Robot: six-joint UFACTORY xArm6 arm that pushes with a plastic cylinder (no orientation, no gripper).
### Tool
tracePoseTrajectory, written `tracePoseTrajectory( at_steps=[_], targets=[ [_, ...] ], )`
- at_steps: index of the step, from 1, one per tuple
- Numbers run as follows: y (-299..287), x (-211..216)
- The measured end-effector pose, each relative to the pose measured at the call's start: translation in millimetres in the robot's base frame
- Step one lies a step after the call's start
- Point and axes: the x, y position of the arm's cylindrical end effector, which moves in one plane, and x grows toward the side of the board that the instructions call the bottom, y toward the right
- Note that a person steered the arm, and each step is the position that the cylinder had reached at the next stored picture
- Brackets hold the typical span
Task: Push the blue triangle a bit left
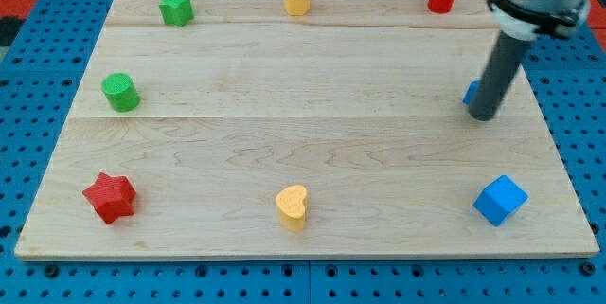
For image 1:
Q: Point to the blue triangle block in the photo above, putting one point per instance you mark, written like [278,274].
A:
[468,97]

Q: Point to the light wooden board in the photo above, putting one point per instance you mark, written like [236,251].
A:
[359,101]

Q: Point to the yellow heart block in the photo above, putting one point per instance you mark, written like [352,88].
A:
[292,204]

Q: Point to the green star block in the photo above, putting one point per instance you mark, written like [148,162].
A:
[176,12]

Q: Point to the green cylinder block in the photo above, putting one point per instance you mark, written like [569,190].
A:
[119,90]

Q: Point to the red star block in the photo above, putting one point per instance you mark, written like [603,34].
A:
[111,197]

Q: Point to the blue cube block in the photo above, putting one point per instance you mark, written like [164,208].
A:
[499,200]

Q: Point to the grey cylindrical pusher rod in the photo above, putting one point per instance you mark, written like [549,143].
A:
[502,65]

